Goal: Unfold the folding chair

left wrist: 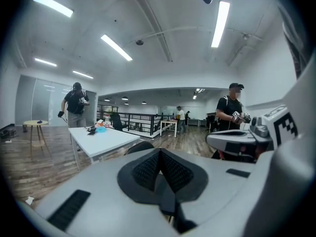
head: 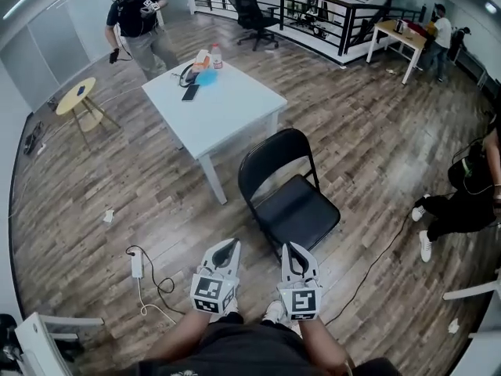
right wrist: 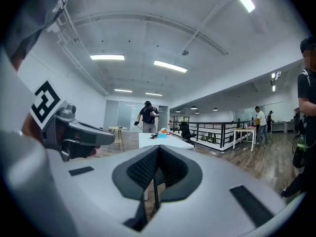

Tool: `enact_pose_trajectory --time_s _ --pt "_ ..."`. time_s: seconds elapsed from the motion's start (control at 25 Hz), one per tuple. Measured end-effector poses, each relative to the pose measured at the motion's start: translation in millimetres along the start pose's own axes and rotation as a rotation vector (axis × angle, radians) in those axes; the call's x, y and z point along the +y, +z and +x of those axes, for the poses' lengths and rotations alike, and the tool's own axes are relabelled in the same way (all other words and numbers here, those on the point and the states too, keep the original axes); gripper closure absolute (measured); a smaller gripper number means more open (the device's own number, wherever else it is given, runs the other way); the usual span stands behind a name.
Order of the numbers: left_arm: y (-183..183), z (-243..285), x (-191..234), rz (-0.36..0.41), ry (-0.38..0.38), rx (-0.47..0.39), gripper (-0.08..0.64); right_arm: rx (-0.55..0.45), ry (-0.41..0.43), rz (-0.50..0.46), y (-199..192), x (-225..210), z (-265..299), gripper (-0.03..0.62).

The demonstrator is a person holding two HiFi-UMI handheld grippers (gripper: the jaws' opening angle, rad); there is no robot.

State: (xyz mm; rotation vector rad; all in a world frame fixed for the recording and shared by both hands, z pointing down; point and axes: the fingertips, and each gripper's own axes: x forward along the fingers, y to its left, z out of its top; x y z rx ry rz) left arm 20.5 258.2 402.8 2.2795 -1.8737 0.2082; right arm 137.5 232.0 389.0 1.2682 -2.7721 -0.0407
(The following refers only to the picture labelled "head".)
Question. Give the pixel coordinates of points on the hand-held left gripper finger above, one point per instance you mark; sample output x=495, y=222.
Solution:
x=237, y=259
x=211, y=254

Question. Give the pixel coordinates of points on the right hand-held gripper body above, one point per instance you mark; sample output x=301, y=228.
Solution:
x=299, y=302

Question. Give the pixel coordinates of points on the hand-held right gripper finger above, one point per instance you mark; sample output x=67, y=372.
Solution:
x=309, y=262
x=286, y=265

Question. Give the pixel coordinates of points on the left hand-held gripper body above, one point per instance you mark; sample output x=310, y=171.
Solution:
x=213, y=290

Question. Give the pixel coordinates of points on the black folding chair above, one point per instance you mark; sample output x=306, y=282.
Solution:
x=293, y=210

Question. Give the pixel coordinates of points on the person's right forearm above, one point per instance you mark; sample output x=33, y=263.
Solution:
x=325, y=343

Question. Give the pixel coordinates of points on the person's left forearm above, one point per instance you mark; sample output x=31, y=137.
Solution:
x=184, y=335

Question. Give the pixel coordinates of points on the black office chair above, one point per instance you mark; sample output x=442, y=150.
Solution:
x=252, y=14

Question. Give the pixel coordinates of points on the person's left white shoe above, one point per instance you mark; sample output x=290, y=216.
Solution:
x=229, y=309

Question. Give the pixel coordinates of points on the person's white shoe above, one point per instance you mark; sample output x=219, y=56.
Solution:
x=229, y=309
x=276, y=313

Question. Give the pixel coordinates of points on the person's right white shoe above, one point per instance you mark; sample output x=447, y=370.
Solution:
x=276, y=313

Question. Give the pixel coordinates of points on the person's black clothing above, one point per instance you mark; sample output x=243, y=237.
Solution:
x=250, y=351

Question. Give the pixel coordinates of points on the white power strip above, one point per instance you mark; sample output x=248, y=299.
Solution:
x=137, y=265

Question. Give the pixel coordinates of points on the crumpled white paper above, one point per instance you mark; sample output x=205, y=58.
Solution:
x=108, y=215
x=453, y=326

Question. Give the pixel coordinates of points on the white square table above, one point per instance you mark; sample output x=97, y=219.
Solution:
x=219, y=112

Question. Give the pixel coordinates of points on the black smartphone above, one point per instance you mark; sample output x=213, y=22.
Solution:
x=190, y=92

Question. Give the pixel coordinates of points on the orange and white tissue box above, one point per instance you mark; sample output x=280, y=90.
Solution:
x=201, y=60

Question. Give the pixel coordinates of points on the plastic bottle with red label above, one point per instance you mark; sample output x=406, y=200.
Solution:
x=217, y=57

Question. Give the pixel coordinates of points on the round yellow side table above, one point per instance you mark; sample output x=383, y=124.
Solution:
x=76, y=96

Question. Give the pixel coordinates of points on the small blue object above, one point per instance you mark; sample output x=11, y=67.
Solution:
x=81, y=90

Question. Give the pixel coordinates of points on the black bag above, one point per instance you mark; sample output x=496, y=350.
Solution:
x=8, y=339

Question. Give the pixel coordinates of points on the black equipment on floor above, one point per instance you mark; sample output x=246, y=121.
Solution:
x=33, y=137

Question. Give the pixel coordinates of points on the wooden desk with white legs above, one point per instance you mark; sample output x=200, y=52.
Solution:
x=395, y=33

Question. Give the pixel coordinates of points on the black metal railing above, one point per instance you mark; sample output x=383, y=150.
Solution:
x=344, y=18

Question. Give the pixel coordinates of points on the silver kettle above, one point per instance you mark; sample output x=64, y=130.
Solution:
x=400, y=26

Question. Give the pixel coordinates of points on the red cloth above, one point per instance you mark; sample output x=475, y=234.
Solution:
x=415, y=27

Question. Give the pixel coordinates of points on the white furniture frame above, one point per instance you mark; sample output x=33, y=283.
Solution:
x=43, y=343

